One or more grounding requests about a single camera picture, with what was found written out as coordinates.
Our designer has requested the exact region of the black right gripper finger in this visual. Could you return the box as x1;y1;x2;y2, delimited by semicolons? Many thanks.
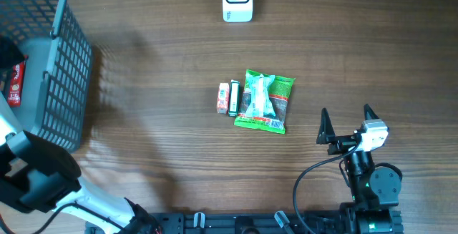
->
316;108;336;145
364;104;379;120

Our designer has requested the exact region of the grey plastic mesh basket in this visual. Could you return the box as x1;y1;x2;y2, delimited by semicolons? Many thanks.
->
1;0;94;152

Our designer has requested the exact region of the green white gum pack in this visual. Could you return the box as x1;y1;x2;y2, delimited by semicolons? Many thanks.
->
228;79;240;117

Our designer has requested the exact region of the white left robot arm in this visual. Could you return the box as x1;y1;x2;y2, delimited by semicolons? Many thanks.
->
1;99;163;233

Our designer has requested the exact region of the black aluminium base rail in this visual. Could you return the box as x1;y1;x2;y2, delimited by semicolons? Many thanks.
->
84;210;404;234

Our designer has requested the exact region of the black right camera cable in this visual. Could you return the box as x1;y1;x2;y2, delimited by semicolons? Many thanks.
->
292;141;362;234

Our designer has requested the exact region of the light teal tissue packet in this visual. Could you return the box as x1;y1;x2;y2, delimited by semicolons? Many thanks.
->
245;73;276;117

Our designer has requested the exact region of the red chocolate bar wrapper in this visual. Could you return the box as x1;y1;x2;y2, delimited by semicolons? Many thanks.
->
7;61;26;107

